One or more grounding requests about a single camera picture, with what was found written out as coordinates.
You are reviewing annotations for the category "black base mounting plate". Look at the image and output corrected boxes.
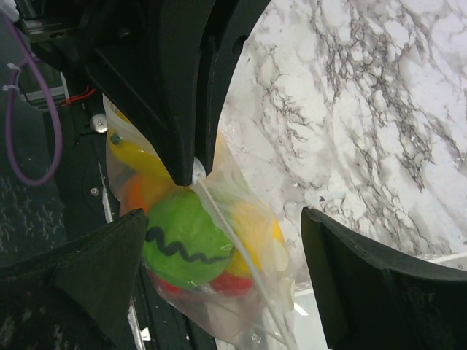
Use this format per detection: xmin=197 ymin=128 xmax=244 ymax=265
xmin=43 ymin=65 xmax=227 ymax=350

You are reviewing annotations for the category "yellow toy lemon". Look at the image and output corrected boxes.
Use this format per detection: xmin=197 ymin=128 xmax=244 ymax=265
xmin=230 ymin=201 xmax=285 ymax=271

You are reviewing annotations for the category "red toy apple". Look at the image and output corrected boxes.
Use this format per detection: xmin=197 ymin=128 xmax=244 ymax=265
xmin=147 ymin=270 xmax=187 ymax=297

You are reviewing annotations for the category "clear zip top bag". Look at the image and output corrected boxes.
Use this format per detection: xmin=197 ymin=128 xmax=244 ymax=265
xmin=103 ymin=98 xmax=297 ymax=349

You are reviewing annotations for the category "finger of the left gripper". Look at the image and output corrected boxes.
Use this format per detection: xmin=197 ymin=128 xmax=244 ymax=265
xmin=196 ymin=0 xmax=269 ymax=174

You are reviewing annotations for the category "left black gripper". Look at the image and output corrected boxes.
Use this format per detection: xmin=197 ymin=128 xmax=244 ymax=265
xmin=14 ymin=1 xmax=204 ymax=185

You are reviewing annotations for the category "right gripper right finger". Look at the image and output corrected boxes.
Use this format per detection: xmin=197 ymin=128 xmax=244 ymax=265
xmin=301 ymin=208 xmax=466 ymax=349

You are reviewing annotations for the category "orange toy fruit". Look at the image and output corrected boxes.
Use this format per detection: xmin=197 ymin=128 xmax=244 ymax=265
xmin=120 ymin=173 xmax=176 ymax=216

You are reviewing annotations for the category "yellow toy mango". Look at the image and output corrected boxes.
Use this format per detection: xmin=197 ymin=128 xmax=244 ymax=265
xmin=107 ymin=109 xmax=171 ymax=179

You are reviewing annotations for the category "dark green toy melon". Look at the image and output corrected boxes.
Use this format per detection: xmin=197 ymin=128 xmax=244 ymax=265
xmin=142 ymin=191 xmax=234 ymax=289

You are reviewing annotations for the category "small red toy fruit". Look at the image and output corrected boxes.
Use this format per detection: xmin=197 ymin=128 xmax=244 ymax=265
xmin=209 ymin=272 xmax=253 ymax=297

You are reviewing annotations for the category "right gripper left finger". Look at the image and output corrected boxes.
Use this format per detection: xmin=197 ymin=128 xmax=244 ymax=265
xmin=1 ymin=209 xmax=146 ymax=349

